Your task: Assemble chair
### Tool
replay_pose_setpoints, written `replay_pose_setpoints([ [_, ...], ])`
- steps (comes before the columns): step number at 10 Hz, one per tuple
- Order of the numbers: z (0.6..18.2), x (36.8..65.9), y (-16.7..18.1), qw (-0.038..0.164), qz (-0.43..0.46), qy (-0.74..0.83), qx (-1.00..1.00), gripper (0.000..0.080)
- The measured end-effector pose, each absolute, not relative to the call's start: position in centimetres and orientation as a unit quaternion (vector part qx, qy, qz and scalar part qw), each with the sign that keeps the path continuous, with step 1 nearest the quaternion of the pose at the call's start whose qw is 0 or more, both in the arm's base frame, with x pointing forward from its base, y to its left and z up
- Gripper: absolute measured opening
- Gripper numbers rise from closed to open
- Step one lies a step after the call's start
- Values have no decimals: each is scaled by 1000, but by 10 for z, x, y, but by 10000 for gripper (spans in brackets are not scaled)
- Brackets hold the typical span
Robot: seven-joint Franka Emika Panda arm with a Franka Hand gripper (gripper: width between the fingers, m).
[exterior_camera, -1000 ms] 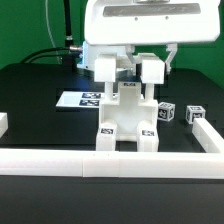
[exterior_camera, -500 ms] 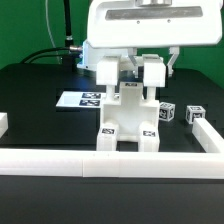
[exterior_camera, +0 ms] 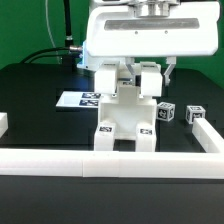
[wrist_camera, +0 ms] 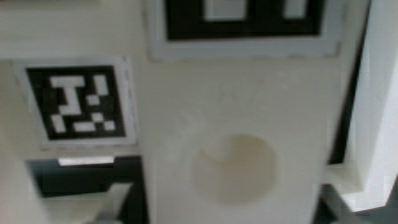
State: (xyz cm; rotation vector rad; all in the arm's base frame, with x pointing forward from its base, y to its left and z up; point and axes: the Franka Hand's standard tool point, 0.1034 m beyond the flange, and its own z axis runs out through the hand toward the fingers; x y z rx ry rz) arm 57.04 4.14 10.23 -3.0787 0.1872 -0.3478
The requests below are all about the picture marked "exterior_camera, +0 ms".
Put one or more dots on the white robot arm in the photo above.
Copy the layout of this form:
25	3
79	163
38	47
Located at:
145	8

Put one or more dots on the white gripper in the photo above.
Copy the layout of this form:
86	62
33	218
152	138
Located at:
190	29

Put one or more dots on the white U-shaped obstacle fence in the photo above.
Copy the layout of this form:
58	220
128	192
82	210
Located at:
41	162

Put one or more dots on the white chair back frame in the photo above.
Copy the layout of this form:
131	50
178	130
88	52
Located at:
112	74

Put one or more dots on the white sheet with markers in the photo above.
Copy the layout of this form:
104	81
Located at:
74	99

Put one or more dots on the white chair seat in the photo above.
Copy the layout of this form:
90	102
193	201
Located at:
130	112

